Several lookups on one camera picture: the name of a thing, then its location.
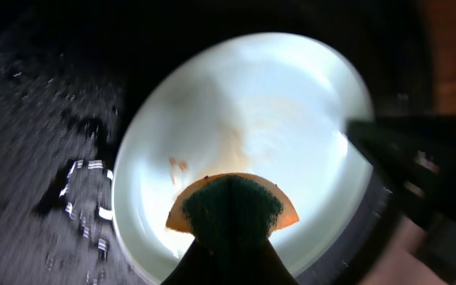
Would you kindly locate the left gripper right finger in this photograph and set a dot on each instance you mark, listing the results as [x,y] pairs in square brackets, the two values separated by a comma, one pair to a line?
[260,265]

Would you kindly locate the light blue plate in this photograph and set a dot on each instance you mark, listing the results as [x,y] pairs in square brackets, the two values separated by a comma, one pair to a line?
[271,104]

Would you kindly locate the round black tray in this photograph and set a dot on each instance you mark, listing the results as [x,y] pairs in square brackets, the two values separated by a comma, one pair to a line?
[74,73]

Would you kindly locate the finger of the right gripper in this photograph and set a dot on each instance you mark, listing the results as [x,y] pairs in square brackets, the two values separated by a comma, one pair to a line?
[416,157]

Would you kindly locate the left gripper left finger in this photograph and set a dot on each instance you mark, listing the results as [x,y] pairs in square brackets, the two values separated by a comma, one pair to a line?
[203,264]

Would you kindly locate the green and yellow sponge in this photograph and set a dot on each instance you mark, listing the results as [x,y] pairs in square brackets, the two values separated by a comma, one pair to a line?
[231,210]

